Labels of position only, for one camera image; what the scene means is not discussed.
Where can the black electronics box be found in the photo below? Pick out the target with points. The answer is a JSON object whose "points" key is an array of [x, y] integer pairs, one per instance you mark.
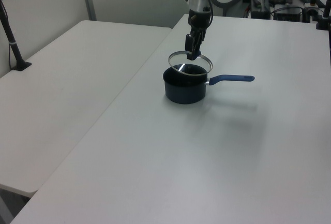
{"points": [[259, 8]]}

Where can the glass lid with blue knob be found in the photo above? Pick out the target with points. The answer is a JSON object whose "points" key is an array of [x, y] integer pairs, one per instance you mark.
{"points": [[178, 59]]}

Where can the black clamped camera pole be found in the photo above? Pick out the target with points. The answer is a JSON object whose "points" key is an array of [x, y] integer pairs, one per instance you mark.
{"points": [[326, 9]]}

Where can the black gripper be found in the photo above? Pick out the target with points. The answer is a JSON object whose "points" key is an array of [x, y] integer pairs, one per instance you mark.
{"points": [[197, 19]]}

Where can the black camera pole with base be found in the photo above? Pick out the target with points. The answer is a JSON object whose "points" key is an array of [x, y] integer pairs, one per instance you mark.
{"points": [[13, 43]]}

